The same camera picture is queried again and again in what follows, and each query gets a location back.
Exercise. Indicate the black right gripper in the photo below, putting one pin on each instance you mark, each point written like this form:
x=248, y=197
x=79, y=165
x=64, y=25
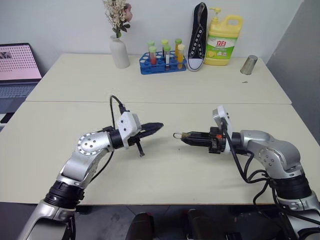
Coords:
x=215, y=142

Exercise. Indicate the blue test tube rack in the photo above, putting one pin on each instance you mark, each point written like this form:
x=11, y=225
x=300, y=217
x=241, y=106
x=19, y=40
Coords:
x=160, y=70

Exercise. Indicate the green-capped red liquid tube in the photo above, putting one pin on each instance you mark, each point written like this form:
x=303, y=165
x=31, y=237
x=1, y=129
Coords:
x=152, y=57

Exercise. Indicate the yellow-capped orange liquid tube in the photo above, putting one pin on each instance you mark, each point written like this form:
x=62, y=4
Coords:
x=180, y=56

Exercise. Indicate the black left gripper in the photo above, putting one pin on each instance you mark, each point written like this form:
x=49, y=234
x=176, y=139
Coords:
x=135, y=140

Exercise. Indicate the steel cup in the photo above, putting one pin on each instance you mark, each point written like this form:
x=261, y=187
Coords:
x=248, y=65

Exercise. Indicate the small metal key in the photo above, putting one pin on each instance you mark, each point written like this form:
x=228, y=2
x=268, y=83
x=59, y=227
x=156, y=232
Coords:
x=245, y=82

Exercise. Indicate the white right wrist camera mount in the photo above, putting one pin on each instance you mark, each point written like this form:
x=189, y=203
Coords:
x=221, y=113

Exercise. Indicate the green-capped test tube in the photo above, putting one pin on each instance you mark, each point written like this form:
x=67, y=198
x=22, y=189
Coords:
x=164, y=42
x=150, y=43
x=177, y=41

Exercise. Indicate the brass padlock with steel shackle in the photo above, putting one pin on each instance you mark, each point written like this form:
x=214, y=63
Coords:
x=184, y=135

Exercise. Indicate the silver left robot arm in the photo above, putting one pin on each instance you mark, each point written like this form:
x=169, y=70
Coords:
x=85, y=160

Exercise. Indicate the green-capped white label tube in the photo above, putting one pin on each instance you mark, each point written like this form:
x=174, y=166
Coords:
x=167, y=56

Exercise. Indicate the yellow detergent pump bottle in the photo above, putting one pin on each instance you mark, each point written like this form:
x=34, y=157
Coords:
x=221, y=47

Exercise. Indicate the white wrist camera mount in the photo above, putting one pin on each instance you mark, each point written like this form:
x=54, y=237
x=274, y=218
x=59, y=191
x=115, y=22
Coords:
x=127, y=125
x=221, y=113

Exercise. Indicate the black phone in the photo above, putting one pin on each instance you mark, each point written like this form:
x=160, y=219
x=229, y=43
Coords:
x=7, y=118

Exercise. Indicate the dried flower bouquet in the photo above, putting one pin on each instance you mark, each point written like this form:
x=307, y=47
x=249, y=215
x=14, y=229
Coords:
x=116, y=15

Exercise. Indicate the grey open laptop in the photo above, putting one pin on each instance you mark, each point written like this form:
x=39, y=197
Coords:
x=17, y=62

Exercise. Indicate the dark rounded shape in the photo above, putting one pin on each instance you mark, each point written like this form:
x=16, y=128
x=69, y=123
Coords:
x=140, y=227
x=197, y=225

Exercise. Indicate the black canvas sneaker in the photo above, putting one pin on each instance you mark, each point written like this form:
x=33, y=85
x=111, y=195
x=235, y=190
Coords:
x=197, y=45

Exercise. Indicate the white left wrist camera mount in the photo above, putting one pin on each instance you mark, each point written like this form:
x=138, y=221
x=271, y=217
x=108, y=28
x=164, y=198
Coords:
x=127, y=125

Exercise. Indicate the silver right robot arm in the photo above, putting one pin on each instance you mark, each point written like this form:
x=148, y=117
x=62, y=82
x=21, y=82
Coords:
x=277, y=152

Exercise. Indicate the white ceramic vase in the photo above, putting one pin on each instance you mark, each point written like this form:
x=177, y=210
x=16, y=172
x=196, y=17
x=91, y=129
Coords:
x=119, y=53

